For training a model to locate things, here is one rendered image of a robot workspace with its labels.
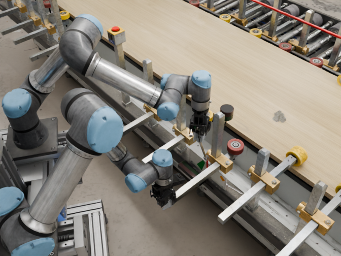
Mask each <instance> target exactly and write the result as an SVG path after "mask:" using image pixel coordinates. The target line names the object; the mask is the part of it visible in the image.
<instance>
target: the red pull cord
mask: <svg viewBox="0 0 341 256"><path fill-rule="evenodd" d="M251 1H253V2H255V3H258V4H260V5H262V6H265V7H267V8H269V9H272V10H274V11H276V12H279V13H281V14H283V15H285V16H288V17H290V18H292V19H295V20H297V21H299V22H302V23H304V24H306V25H309V26H311V27H313V28H316V29H318V30H320V31H323V32H325V33H327V34H330V35H332V36H334V37H337V38H339V39H341V36H339V35H337V34H335V33H332V32H330V31H328V30H325V29H323V28H321V27H318V26H316V25H314V24H311V23H309V22H307V21H304V20H302V19H299V18H297V17H295V16H292V15H290V14H288V13H285V12H283V11H281V10H278V9H276V8H274V7H271V6H269V5H266V4H264V3H262V2H259V1H257V0H251Z"/></svg>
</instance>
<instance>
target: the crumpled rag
mask: <svg viewBox="0 0 341 256"><path fill-rule="evenodd" d="M274 115H275V116H274V117H273V118H272V120H274V121H275V122H279V121H281V122H282V123H283V122H285V121H286V117H285V116H284V113H282V111H281V110H279V111H278V112H276V113H275V114H274Z"/></svg>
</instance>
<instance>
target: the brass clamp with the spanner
mask: <svg viewBox="0 0 341 256"><path fill-rule="evenodd" d="M206 155H208V156H209V158H210V159H209V162H211V163H212V164H213V163H215V162H217V163H218V164H220V171H222V172H223V173H224V174H227V173H228V172H229V171H230V170H232V167H233V162H232V161H231V160H229V159H228V158H227V157H226V156H224V155H223V154H221V155H220V156H218V157H217V158H215V157H214V156H212V155H211V149H210V150H208V151H207V153H206ZM226 161H229V162H230V164H229V165H226V164H225V162H226Z"/></svg>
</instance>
